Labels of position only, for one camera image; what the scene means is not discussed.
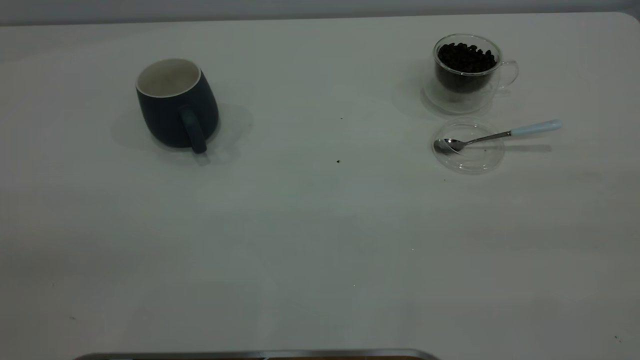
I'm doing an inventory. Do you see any dark grey ceramic mug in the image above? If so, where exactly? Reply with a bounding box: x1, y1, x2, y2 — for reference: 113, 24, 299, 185
136, 58, 220, 154

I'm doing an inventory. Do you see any metal spoon pale blue handle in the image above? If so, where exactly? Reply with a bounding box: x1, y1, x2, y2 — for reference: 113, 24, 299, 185
433, 119, 564, 155

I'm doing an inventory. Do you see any round clear glass lid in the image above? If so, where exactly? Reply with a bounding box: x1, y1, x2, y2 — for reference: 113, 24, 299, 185
432, 118, 506, 175

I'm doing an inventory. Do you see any roasted coffee beans pile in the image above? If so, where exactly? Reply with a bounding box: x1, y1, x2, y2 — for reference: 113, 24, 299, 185
436, 42, 498, 93

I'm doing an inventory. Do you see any silver metal rim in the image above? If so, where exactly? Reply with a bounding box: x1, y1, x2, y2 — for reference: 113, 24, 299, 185
72, 349, 441, 360

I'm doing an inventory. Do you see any clear glass handled cup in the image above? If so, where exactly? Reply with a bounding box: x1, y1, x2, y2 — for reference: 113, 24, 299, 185
423, 33, 520, 115

